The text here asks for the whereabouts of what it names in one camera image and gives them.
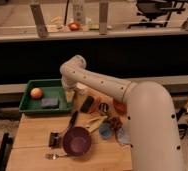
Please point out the grey blue sponge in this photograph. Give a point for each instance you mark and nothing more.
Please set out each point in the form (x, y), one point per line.
(49, 102)

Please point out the black office chair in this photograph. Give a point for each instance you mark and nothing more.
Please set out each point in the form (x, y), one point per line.
(157, 12)

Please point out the light blue cloth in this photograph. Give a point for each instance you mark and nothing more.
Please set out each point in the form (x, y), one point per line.
(122, 136)

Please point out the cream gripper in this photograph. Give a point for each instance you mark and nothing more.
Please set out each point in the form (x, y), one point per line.
(70, 95)

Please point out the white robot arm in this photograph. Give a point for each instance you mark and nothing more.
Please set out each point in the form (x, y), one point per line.
(152, 121)

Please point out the orange red bowl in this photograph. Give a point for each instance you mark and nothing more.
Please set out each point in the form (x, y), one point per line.
(119, 107)

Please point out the small metal cup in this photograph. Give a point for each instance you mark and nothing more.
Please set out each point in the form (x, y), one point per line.
(103, 108)

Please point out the red apple on shelf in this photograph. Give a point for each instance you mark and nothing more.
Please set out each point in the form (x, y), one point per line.
(74, 26)

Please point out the orange carrot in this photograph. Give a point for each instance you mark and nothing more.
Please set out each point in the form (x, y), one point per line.
(95, 105)

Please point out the cream wooden spatula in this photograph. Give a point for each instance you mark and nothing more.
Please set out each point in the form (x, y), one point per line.
(93, 124)

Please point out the green plastic tray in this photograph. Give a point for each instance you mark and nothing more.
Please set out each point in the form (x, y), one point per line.
(52, 89)

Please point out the black handled spatula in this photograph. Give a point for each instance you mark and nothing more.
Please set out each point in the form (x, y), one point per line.
(55, 137)

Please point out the small blue cup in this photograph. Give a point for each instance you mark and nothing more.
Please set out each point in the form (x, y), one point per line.
(105, 131)

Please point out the white cup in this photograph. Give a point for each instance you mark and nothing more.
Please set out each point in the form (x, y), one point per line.
(81, 88)

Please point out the black rectangular block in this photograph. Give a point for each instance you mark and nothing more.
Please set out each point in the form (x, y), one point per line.
(87, 104)

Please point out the black chair at left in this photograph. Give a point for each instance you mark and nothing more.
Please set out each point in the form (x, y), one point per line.
(7, 141)

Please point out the orange peach fruit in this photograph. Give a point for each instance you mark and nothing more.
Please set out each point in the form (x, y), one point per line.
(36, 93)

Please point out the brown pine cone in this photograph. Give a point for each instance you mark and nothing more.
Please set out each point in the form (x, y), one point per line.
(115, 123)

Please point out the silver fork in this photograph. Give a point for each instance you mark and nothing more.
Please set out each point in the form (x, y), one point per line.
(54, 156)

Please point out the purple bowl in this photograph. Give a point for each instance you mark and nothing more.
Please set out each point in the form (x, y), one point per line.
(77, 141)

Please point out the black clamp tool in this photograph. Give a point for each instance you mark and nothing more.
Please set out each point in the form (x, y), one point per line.
(183, 127)

